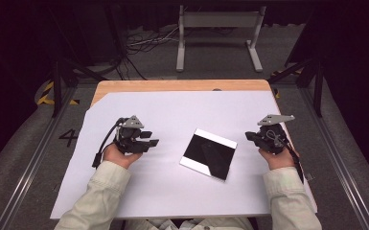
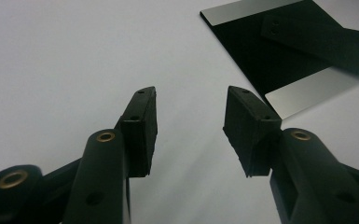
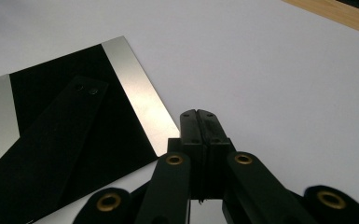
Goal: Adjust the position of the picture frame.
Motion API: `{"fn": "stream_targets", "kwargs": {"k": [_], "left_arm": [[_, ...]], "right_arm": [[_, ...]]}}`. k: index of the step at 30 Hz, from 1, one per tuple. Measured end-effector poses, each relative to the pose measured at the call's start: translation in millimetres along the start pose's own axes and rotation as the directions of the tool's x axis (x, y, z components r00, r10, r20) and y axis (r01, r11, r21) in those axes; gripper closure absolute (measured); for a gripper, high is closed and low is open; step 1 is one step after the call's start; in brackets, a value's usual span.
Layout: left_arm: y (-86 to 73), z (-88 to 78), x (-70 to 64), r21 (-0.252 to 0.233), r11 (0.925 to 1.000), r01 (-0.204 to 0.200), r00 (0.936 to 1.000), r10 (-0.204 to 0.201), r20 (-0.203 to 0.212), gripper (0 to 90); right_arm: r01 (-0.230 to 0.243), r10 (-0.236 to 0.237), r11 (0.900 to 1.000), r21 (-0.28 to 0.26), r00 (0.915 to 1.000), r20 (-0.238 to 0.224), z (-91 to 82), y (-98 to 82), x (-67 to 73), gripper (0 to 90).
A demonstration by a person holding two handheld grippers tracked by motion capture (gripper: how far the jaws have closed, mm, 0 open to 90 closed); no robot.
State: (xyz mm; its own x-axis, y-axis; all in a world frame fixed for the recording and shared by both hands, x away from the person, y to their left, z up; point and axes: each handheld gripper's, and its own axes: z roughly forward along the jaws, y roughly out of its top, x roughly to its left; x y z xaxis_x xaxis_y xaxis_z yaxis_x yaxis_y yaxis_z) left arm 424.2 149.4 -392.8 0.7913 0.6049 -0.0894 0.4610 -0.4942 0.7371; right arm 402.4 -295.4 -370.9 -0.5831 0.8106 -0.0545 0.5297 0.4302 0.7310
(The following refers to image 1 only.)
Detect black card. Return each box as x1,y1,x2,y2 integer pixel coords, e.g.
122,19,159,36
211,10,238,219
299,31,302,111
200,143,236,182

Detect wooden table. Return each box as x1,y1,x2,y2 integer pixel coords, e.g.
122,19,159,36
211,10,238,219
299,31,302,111
90,80,289,137

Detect black and white square board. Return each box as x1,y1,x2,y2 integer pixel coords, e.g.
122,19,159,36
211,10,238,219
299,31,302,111
178,127,239,182

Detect large white paper sheet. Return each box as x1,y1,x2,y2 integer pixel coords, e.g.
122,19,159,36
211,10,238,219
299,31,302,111
50,90,318,220

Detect black floor cables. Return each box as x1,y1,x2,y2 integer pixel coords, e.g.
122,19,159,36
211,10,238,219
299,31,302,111
84,53,149,81

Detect person's torso in pale jacket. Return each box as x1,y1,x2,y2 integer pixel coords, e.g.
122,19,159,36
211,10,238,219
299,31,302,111
124,216,254,230

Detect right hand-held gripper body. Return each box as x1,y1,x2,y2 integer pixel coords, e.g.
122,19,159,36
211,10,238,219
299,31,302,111
257,114,290,155

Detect white floor cables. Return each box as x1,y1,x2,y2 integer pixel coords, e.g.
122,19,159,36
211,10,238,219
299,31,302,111
126,26,180,54

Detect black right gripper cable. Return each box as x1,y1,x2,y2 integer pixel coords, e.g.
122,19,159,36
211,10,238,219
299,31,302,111
284,140,305,185

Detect person's left hand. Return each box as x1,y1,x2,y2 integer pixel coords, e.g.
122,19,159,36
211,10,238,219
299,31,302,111
103,143,143,170

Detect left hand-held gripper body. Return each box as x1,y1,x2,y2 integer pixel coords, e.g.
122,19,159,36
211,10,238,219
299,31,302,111
114,115,151,155

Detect person's right hand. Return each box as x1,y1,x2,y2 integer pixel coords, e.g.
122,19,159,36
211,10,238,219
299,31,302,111
258,147,300,171

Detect black metal stand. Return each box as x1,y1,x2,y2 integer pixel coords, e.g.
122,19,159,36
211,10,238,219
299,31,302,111
51,57,107,118
267,57,326,118

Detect aluminium floor rail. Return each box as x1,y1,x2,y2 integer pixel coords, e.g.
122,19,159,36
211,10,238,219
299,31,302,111
300,85,369,230
0,85,78,230

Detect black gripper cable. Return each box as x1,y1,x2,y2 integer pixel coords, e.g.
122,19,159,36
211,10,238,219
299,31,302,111
91,117,126,170
284,140,305,185

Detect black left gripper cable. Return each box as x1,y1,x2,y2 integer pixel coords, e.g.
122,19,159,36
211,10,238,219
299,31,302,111
91,117,126,170

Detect grey metal stand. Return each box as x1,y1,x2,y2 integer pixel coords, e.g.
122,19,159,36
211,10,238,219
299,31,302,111
175,4,267,73

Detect yellow and black floor tape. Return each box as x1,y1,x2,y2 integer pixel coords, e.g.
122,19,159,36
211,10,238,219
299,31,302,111
36,80,81,106
271,68,302,100

